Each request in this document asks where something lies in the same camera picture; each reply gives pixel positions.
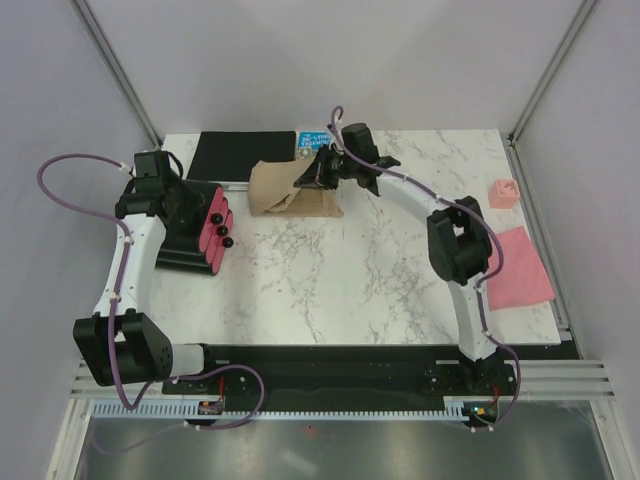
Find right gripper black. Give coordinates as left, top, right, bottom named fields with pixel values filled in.
left=294, top=145, right=357, bottom=192

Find black pink drawer unit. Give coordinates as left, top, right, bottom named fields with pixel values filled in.
left=156, top=181, right=234, bottom=275

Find beige t shirt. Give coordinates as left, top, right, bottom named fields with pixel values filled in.
left=248, top=158, right=344, bottom=218

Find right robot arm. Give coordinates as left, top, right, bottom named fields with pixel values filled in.
left=294, top=123, right=501, bottom=394

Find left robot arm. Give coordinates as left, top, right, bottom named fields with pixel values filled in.
left=73, top=151, right=220, bottom=393

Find blue treehouse book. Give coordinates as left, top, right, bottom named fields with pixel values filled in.
left=296, top=131, right=332, bottom=159

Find black notebook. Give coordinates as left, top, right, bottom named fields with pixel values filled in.
left=187, top=131, right=297, bottom=183

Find pink cube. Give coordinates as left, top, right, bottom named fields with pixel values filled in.
left=488, top=179, right=520, bottom=210

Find pink folded t shirt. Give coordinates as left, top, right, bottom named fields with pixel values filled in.
left=487, top=226, right=555, bottom=311

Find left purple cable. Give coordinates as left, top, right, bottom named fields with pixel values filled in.
left=37, top=153, right=265, bottom=456

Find purple cable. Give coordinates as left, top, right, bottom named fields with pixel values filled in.
left=37, top=153, right=265, bottom=456
left=325, top=104, right=523, bottom=434

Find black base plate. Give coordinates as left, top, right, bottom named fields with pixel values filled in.
left=162, top=345, right=516, bottom=413

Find left aluminium frame post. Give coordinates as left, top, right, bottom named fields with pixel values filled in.
left=70, top=0, right=162, bottom=148

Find aluminium frame post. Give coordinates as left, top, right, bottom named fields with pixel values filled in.
left=506, top=0, right=600, bottom=147
left=70, top=0, right=162, bottom=148

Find white cable duct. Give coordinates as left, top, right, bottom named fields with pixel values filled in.
left=91, top=399, right=472, bottom=422

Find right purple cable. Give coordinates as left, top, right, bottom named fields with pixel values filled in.
left=325, top=104, right=523, bottom=434

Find aluminium front rail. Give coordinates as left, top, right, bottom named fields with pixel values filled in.
left=70, top=360, right=615, bottom=400

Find right aluminium frame post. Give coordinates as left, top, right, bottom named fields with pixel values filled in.
left=506, top=0, right=600, bottom=147

